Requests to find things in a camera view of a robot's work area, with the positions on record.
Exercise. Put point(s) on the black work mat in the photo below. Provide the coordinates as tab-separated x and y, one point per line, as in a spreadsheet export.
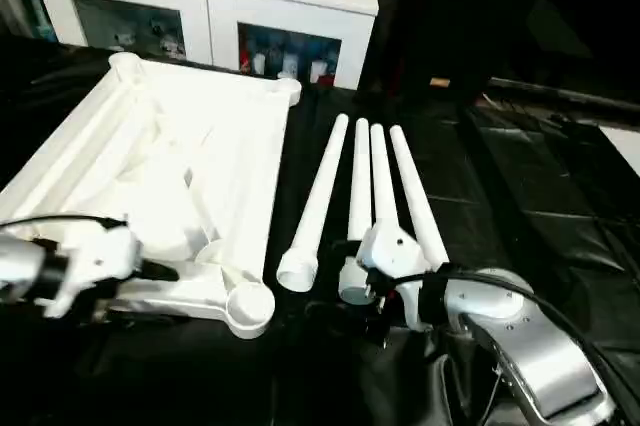
520	206

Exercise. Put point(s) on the white plastic table top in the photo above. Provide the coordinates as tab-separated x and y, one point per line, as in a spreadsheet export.
150	166

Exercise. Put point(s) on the small tan tag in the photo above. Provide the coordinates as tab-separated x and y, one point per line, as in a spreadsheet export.
440	81

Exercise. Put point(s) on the white plastic table leg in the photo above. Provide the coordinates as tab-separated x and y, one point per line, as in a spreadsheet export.
382	176
358	186
415	196
315	206

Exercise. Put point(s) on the white glass-door cabinet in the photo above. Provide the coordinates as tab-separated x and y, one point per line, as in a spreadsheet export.
210	6

